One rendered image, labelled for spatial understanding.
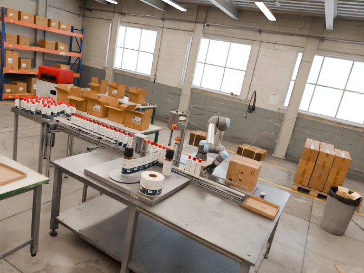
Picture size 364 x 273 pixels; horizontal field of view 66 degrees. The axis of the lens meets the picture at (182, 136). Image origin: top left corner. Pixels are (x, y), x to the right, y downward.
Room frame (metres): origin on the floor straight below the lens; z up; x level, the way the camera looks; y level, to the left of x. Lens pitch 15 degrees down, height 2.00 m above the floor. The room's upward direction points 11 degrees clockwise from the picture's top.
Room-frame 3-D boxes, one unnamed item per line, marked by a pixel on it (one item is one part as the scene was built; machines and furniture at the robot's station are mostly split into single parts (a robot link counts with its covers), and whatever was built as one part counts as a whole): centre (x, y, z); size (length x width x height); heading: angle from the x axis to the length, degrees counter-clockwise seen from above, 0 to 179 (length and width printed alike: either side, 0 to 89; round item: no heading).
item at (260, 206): (2.43, -0.86, 0.85); 0.30 x 0.26 x 0.04; 63
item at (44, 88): (7.55, 3.66, 0.61); 0.70 x 0.60 x 1.22; 76
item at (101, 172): (2.55, 0.34, 0.86); 0.80 x 0.67 x 0.05; 63
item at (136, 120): (4.69, 0.80, 0.97); 0.51 x 0.39 x 0.37; 160
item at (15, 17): (9.03, 4.90, 1.26); 2.78 x 0.61 x 2.51; 155
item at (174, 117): (3.01, 0.08, 1.38); 0.17 x 0.10 x 0.19; 118
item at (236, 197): (2.89, 0.02, 0.85); 1.65 x 0.11 x 0.05; 63
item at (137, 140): (3.00, 0.44, 1.01); 0.14 x 0.13 x 0.26; 63
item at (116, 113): (4.90, 1.15, 0.96); 0.53 x 0.45 x 0.37; 156
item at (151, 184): (2.24, 0.18, 0.95); 0.20 x 0.20 x 0.14
